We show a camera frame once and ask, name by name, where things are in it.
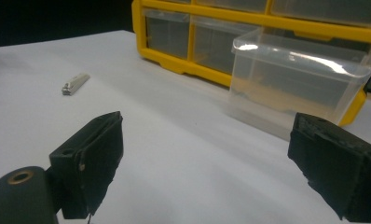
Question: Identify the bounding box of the silver nail clipper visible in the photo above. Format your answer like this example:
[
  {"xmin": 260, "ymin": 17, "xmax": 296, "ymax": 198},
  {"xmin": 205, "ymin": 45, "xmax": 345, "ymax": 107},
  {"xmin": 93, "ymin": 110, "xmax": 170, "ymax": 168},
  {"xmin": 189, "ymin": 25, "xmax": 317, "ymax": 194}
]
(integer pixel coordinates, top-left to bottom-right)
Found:
[{"xmin": 61, "ymin": 72, "xmax": 91, "ymax": 96}]

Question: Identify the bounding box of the clear plastic drawer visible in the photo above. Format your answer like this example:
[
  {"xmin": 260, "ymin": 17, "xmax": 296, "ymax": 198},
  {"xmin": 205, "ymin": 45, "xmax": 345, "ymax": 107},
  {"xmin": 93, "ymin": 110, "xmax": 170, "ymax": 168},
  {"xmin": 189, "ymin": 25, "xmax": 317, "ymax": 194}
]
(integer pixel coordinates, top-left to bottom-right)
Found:
[
  {"xmin": 195, "ymin": 0, "xmax": 268, "ymax": 14},
  {"xmin": 143, "ymin": 8, "xmax": 191, "ymax": 61},
  {"xmin": 190, "ymin": 15, "xmax": 262, "ymax": 76},
  {"xmin": 228, "ymin": 28, "xmax": 371, "ymax": 142}
]

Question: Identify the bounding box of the yellow drawer organizer cabinet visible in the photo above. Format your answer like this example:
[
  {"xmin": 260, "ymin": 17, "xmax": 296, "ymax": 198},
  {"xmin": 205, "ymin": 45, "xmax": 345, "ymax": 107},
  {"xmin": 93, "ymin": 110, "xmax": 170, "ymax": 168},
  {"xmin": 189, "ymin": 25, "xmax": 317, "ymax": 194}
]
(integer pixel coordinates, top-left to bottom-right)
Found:
[{"xmin": 131, "ymin": 0, "xmax": 371, "ymax": 128}]

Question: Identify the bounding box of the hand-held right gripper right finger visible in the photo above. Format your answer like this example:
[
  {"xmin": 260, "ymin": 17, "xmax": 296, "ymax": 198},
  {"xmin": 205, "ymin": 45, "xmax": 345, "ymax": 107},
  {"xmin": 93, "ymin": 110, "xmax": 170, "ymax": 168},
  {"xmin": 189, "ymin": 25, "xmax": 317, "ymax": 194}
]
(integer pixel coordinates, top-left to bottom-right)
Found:
[{"xmin": 287, "ymin": 112, "xmax": 371, "ymax": 224}]

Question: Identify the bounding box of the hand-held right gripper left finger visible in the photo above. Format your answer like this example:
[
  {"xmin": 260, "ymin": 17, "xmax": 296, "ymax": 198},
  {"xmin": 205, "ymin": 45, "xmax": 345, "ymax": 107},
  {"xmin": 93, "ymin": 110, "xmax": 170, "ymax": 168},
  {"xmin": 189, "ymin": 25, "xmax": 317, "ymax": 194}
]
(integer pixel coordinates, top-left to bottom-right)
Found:
[{"xmin": 48, "ymin": 110, "xmax": 125, "ymax": 220}]

